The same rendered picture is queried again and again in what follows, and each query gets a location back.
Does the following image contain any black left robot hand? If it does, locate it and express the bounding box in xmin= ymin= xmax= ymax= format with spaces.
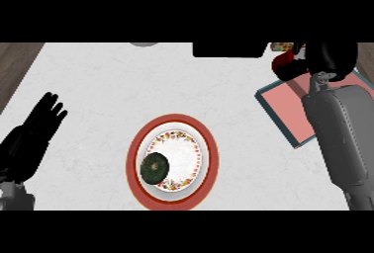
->
xmin=0 ymin=91 xmax=70 ymax=184

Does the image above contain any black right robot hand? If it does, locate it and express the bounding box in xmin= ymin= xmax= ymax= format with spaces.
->
xmin=275 ymin=42 xmax=359 ymax=83

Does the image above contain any pink box with teal rim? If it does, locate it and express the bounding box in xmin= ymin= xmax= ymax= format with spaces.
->
xmin=254 ymin=67 xmax=374 ymax=150

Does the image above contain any white floral-rimmed plate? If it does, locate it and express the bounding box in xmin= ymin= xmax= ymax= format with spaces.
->
xmin=135 ymin=121 xmax=212 ymax=203

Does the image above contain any red round object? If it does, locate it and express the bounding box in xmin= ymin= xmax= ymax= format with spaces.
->
xmin=271 ymin=45 xmax=309 ymax=75

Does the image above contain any small colourful packet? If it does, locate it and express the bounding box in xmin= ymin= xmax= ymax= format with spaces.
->
xmin=269 ymin=42 xmax=296 ymax=52

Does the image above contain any black flat appliance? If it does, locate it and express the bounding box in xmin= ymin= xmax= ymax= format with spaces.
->
xmin=191 ymin=42 xmax=268 ymax=59

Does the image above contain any red oval placemat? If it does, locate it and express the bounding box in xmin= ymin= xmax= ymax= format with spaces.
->
xmin=124 ymin=113 xmax=220 ymax=211

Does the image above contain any grey round object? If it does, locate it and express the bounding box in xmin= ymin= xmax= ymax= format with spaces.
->
xmin=129 ymin=42 xmax=161 ymax=48

